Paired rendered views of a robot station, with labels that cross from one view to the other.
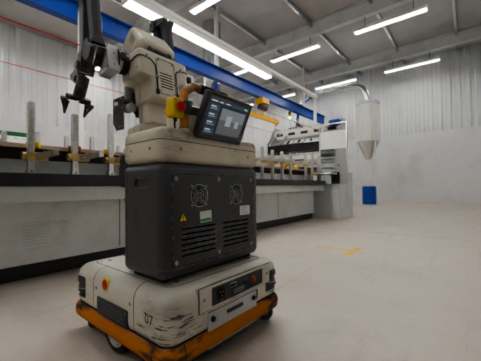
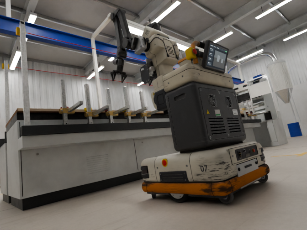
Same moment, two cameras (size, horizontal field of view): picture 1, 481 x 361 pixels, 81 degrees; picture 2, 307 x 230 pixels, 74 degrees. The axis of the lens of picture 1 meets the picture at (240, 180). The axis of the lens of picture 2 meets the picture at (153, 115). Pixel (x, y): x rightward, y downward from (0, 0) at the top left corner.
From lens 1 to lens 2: 0.52 m
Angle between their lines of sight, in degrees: 12
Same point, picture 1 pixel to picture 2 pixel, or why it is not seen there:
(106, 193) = (129, 134)
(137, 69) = (156, 45)
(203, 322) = (235, 169)
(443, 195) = not seen: outside the picture
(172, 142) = (195, 70)
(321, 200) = (260, 134)
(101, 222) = (126, 155)
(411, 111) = not seen: outside the picture
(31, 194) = (92, 136)
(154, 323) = (209, 168)
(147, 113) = (162, 69)
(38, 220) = (93, 154)
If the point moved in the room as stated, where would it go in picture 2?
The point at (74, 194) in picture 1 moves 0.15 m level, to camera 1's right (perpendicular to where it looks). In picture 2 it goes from (112, 135) to (125, 133)
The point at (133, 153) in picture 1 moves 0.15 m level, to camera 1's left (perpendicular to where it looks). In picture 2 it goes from (170, 83) to (147, 88)
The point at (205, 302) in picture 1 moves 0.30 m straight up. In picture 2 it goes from (233, 157) to (221, 104)
